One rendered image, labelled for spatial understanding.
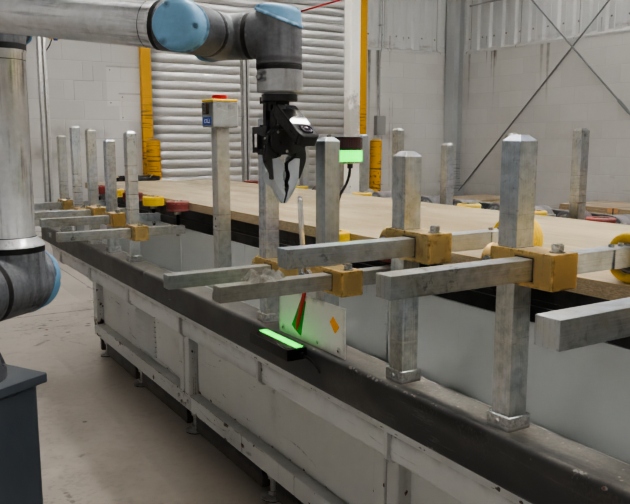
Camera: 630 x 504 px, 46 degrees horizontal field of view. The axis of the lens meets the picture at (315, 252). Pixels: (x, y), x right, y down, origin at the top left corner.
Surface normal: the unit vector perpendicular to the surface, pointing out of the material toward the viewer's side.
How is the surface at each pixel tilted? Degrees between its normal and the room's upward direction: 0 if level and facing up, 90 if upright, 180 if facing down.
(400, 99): 90
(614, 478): 0
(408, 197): 90
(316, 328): 90
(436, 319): 90
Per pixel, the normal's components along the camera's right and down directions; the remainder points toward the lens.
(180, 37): -0.26, 0.18
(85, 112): 0.52, 0.13
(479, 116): -0.86, 0.08
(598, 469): 0.00, -0.99
